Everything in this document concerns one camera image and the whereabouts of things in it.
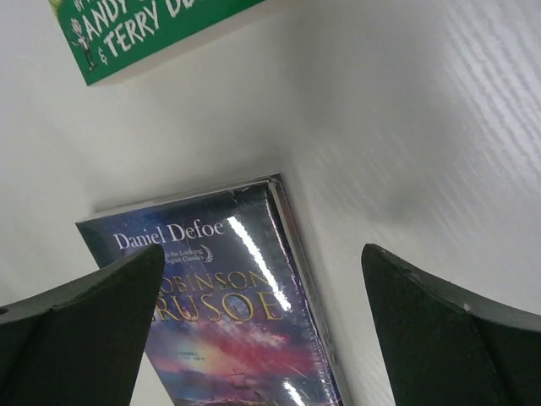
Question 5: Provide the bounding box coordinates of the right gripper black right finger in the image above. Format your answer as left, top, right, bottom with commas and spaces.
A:
361, 244, 540, 405

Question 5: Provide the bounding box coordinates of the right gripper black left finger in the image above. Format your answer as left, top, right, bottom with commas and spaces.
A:
1, 244, 165, 405

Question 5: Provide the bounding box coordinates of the dark Robinson Crusoe book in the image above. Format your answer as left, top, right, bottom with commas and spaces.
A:
77, 173, 352, 405

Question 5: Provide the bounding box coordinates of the green Storey Treehouse book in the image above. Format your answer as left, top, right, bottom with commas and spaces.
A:
50, 0, 274, 86

